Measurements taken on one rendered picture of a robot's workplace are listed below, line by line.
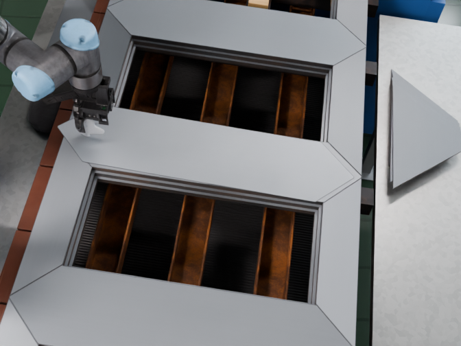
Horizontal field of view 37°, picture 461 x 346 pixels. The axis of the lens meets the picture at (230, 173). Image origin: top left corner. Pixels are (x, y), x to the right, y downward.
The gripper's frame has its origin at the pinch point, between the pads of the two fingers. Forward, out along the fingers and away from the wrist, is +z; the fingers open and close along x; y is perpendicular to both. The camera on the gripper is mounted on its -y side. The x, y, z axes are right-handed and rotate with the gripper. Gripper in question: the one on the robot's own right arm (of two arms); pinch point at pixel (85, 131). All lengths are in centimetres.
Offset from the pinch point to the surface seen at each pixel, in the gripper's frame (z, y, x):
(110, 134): 1.3, 6.0, 1.0
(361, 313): 87, 88, 2
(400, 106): 8, 80, 30
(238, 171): 1.4, 38.6, -4.2
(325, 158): 1, 60, 4
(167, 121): 1.4, 18.8, 7.9
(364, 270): 87, 89, 19
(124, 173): 2.1, 11.6, -9.1
